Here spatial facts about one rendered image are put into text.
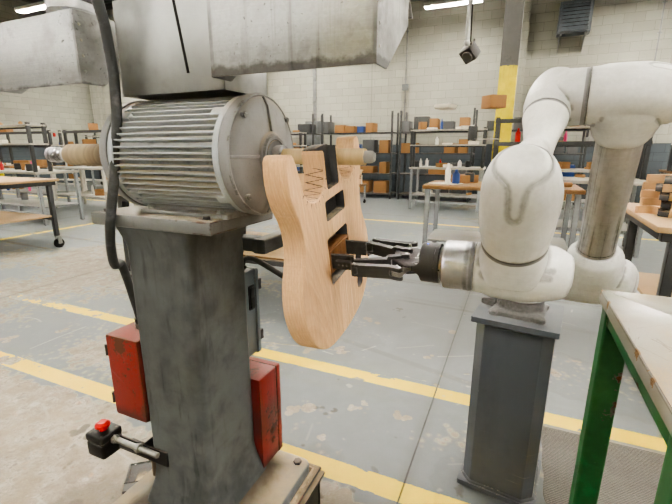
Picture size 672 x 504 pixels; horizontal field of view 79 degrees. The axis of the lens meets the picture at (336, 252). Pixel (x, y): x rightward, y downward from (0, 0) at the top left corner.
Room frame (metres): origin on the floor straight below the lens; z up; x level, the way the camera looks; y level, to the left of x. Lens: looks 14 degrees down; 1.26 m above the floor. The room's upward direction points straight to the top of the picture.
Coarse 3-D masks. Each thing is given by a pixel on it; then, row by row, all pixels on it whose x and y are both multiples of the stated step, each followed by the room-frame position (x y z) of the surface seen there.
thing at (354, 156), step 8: (288, 152) 0.86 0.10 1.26; (296, 152) 0.85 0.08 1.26; (336, 152) 0.82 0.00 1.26; (344, 152) 0.81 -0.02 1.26; (352, 152) 0.80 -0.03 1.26; (360, 152) 0.80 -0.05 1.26; (296, 160) 0.85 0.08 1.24; (344, 160) 0.81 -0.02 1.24; (352, 160) 0.80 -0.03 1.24; (360, 160) 0.80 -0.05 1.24
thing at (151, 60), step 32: (128, 0) 0.94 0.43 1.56; (160, 0) 0.90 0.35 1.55; (192, 0) 0.87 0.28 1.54; (128, 32) 0.94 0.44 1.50; (160, 32) 0.91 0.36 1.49; (192, 32) 0.87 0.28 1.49; (128, 64) 0.95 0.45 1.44; (160, 64) 0.91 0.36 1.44; (192, 64) 0.88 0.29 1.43; (128, 96) 0.95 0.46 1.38; (160, 96) 0.95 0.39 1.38; (192, 96) 0.95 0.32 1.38
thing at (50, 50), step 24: (0, 24) 1.01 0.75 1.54; (24, 24) 0.97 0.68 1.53; (48, 24) 0.94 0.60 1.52; (72, 24) 0.91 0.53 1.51; (96, 24) 0.96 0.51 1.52; (0, 48) 1.01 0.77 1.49; (24, 48) 0.98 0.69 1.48; (48, 48) 0.94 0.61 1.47; (72, 48) 0.91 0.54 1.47; (96, 48) 0.95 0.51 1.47; (0, 72) 1.02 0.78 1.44; (24, 72) 0.98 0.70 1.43; (48, 72) 0.95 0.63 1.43; (72, 72) 0.92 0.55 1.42; (96, 72) 0.94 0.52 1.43; (120, 72) 1.00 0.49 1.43
